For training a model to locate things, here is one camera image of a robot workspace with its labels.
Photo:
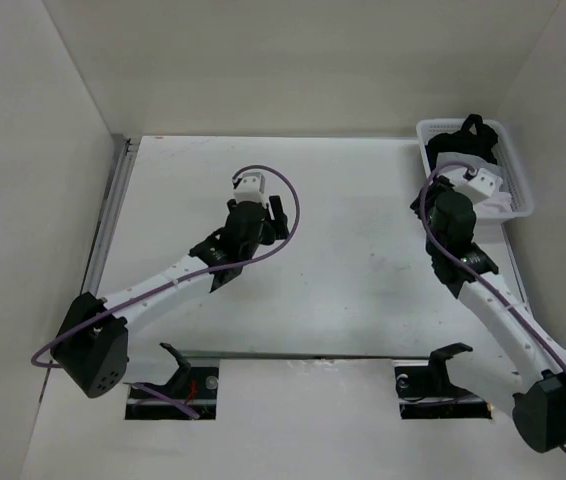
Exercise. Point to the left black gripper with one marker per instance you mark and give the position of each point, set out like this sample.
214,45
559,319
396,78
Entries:
279,230

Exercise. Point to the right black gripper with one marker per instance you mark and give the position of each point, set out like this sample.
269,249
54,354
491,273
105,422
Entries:
435,199

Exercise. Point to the white tank top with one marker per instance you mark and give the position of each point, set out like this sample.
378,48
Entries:
460,168

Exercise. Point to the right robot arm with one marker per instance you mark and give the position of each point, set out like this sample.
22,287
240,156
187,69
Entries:
529,382

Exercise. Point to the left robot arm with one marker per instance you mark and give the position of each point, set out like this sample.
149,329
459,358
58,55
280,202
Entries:
92,343

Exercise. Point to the black tank top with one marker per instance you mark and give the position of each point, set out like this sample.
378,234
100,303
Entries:
473,138

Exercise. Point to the white plastic basket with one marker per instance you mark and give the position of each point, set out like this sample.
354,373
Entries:
514,180

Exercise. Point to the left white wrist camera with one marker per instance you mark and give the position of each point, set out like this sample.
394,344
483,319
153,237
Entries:
250,187

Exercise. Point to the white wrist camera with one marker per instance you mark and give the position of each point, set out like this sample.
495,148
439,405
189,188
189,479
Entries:
482,186
250,187

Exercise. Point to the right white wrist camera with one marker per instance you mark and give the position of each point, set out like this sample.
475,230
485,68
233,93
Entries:
482,186

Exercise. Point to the aluminium table frame rail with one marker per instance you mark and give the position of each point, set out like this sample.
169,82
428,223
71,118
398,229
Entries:
125,153

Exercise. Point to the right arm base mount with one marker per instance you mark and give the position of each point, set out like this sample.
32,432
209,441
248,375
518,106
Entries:
425,392

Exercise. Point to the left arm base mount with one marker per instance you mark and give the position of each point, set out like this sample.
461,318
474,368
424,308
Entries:
190,392

